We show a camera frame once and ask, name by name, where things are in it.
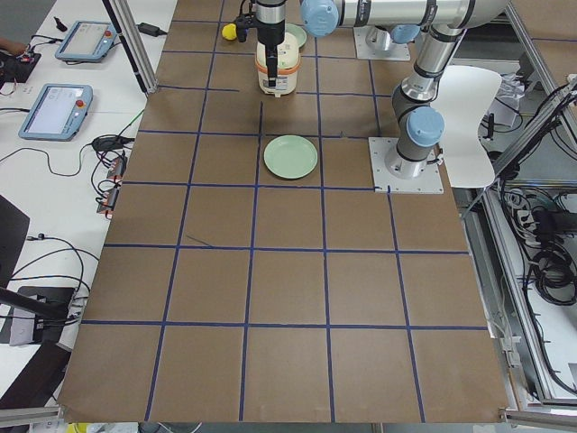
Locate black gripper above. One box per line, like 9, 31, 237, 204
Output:
234, 0, 286, 88

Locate cream white rice cooker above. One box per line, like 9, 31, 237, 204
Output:
255, 32, 301, 97

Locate green plate near cooker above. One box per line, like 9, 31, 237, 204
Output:
263, 135, 318, 180

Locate green plate far side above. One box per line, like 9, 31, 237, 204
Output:
285, 23, 307, 49

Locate yellow lemon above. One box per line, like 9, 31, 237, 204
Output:
221, 23, 237, 41

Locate black power adapter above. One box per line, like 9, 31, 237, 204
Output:
137, 23, 168, 37

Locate blue teach pendant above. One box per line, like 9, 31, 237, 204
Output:
18, 83, 93, 142
55, 21, 117, 62

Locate white plastic chair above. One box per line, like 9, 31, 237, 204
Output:
431, 66, 501, 189

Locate brown paper mat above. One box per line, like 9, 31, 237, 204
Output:
59, 1, 508, 423

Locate black monitor stand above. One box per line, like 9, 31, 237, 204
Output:
1, 198, 74, 346

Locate aluminium frame post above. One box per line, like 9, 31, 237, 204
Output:
102, 0, 158, 95

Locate black cable bundle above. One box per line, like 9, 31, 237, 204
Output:
502, 189, 577, 308

